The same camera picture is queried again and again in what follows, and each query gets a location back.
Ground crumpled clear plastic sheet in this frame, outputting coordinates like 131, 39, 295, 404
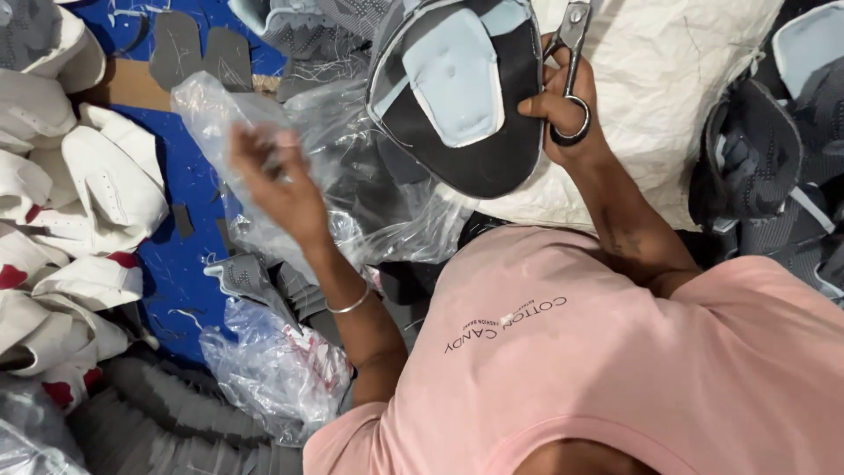
0, 375, 91, 475

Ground clear plastic bag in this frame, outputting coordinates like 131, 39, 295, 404
170, 69, 477, 281

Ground black and light-blue shoe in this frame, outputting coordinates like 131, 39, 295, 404
364, 0, 547, 201

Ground person's left hand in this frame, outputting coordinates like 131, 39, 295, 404
227, 122, 328, 246

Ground brown cardboard piece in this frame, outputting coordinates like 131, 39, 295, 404
84, 58, 282, 113

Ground silver bangle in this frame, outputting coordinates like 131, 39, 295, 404
325, 282, 374, 315

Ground blue mat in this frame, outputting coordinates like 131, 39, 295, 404
66, 0, 291, 367

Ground pile of grey knit shoe uppers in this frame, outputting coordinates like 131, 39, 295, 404
688, 0, 844, 307

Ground white woven sack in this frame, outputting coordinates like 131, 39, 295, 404
471, 0, 787, 233

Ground grey felt insole cutout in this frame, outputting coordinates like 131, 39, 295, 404
148, 10, 255, 95

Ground stack of grey fabric pieces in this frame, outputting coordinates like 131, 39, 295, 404
66, 353, 306, 475

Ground person's right hand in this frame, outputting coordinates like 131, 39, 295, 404
517, 32, 598, 167

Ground pile of white shoe uppers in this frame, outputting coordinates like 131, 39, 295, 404
0, 0, 172, 413

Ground pink t-shirt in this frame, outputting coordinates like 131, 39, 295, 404
302, 224, 844, 475

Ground heap of grey knit uppers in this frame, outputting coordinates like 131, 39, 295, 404
227, 0, 400, 103

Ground grey knit shoe upper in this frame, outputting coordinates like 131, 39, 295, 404
202, 253, 299, 325

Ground crumpled plastic bag, red print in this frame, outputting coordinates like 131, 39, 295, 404
199, 297, 355, 447

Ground steel scissors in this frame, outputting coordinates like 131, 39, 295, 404
542, 0, 593, 148

